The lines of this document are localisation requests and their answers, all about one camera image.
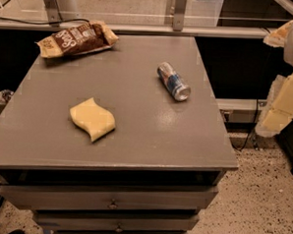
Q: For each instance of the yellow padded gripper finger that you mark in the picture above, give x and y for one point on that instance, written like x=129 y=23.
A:
x=277 y=37
x=278 y=112

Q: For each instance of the brown chip bag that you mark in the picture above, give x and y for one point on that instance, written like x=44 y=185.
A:
x=83 y=39

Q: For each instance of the yellow wavy sponge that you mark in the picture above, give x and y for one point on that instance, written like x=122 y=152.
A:
x=93 y=119

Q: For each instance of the blue silver drink can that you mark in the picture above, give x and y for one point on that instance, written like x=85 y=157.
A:
x=176 y=86

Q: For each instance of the top grey drawer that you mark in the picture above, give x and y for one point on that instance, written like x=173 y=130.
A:
x=108 y=197

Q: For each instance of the grey drawer cabinet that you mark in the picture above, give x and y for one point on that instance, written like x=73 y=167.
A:
x=157 y=141

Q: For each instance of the middle grey drawer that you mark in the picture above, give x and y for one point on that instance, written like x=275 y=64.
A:
x=117 y=221

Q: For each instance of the metal frame rail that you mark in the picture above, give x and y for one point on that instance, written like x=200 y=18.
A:
x=219 y=32

